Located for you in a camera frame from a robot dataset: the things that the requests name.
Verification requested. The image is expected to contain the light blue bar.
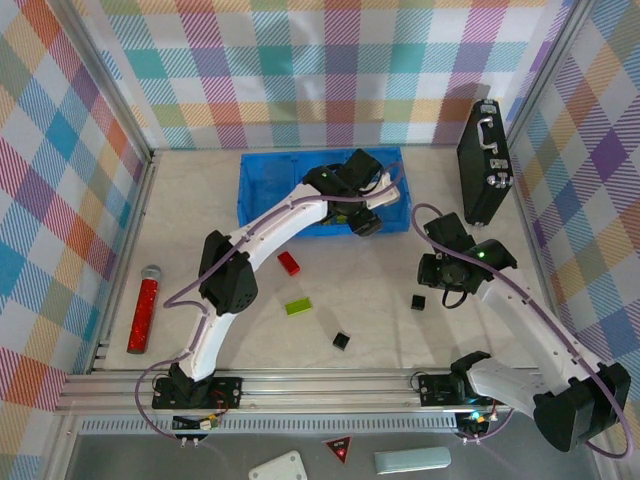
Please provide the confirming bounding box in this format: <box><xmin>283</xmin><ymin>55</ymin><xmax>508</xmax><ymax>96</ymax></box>
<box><xmin>373</xmin><ymin>447</ymin><xmax>452</xmax><ymax>475</ymax></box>

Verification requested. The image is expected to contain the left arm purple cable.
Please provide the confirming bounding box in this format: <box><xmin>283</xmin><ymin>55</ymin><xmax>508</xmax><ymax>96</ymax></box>
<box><xmin>135</xmin><ymin>160</ymin><xmax>405</xmax><ymax>444</ymax></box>

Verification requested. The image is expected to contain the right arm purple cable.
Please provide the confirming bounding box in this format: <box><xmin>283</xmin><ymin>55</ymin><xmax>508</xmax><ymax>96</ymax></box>
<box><xmin>410</xmin><ymin>202</ymin><xmax>634</xmax><ymax>459</ymax></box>

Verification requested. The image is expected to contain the blue three-compartment bin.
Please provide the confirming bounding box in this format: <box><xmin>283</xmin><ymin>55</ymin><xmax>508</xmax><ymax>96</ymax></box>
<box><xmin>235</xmin><ymin>148</ymin><xmax>412</xmax><ymax>240</ymax></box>

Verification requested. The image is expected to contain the aluminium side rail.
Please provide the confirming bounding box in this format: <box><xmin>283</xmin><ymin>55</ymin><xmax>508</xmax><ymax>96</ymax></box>
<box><xmin>89</xmin><ymin>148</ymin><xmax>162</xmax><ymax>374</ymax></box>
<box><xmin>502</xmin><ymin>144</ymin><xmax>584</xmax><ymax>346</ymax></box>

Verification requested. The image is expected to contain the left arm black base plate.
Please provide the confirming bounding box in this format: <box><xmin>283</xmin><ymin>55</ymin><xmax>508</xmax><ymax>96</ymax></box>
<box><xmin>152</xmin><ymin>375</ymin><xmax>244</xmax><ymax>410</ymax></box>

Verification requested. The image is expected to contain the red glitter microphone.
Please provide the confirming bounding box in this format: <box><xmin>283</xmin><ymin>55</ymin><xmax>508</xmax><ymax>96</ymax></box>
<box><xmin>127</xmin><ymin>264</ymin><xmax>164</xmax><ymax>355</ymax></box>

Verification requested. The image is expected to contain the white square plate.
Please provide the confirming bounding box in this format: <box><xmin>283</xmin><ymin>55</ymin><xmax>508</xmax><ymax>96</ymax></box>
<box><xmin>248</xmin><ymin>450</ymin><xmax>307</xmax><ymax>480</ymax></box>

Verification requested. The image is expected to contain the aluminium corner post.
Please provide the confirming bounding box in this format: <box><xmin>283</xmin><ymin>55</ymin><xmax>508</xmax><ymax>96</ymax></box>
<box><xmin>47</xmin><ymin>0</ymin><xmax>159</xmax><ymax>161</ymax></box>
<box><xmin>502</xmin><ymin>0</ymin><xmax>594</xmax><ymax>149</ymax></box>

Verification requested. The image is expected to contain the red triangle sign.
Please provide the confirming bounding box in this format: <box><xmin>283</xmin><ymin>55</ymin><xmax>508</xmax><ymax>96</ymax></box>
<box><xmin>321</xmin><ymin>435</ymin><xmax>353</xmax><ymax>466</ymax></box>

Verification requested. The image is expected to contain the black briefcase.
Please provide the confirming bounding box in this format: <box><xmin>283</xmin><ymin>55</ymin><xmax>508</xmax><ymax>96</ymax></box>
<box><xmin>457</xmin><ymin>98</ymin><xmax>516</xmax><ymax>229</ymax></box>

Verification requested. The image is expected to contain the aluminium front rail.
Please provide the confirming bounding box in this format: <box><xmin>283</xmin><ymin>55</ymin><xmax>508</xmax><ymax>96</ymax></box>
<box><xmin>54</xmin><ymin>369</ymin><xmax>516</xmax><ymax>436</ymax></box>

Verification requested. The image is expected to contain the right black camera cable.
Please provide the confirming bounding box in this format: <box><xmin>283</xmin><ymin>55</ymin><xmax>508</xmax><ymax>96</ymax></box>
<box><xmin>442</xmin><ymin>287</ymin><xmax>469</xmax><ymax>311</ymax></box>

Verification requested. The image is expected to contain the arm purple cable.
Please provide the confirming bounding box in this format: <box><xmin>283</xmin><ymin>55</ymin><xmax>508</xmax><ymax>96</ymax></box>
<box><xmin>135</xmin><ymin>160</ymin><xmax>405</xmax><ymax>444</ymax></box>
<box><xmin>410</xmin><ymin>202</ymin><xmax>634</xmax><ymax>459</ymax></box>

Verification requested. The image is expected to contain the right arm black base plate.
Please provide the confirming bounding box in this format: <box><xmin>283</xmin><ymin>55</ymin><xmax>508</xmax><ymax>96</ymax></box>
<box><xmin>417</xmin><ymin>372</ymin><xmax>501</xmax><ymax>407</ymax></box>

